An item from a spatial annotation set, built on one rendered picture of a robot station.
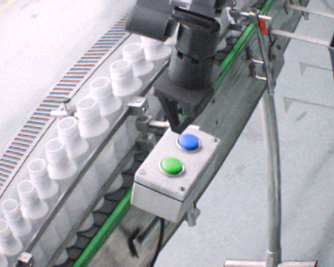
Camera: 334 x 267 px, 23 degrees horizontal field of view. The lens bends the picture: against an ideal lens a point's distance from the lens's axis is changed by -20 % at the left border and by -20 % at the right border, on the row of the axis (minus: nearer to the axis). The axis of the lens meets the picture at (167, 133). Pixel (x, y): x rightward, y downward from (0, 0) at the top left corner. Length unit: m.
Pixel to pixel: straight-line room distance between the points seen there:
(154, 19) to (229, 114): 0.70
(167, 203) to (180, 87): 0.20
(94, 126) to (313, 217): 1.58
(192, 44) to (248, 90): 0.78
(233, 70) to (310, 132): 1.53
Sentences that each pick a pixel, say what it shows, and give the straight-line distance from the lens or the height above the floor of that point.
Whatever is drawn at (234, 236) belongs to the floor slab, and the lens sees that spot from 2.98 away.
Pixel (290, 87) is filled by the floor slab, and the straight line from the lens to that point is 3.72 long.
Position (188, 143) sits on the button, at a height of 1.12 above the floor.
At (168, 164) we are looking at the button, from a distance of 1.42.
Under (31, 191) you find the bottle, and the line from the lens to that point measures 1.35.
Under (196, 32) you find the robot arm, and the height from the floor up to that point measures 1.36.
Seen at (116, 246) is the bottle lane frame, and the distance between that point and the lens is 1.55.
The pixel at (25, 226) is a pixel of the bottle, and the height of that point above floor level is 1.13.
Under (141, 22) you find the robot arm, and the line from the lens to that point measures 1.25.
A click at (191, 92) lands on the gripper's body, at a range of 1.29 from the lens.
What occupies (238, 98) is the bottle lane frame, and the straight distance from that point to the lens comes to 1.96.
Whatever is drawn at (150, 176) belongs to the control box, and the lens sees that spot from 1.41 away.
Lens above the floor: 1.93
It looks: 33 degrees down
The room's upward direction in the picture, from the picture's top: 11 degrees counter-clockwise
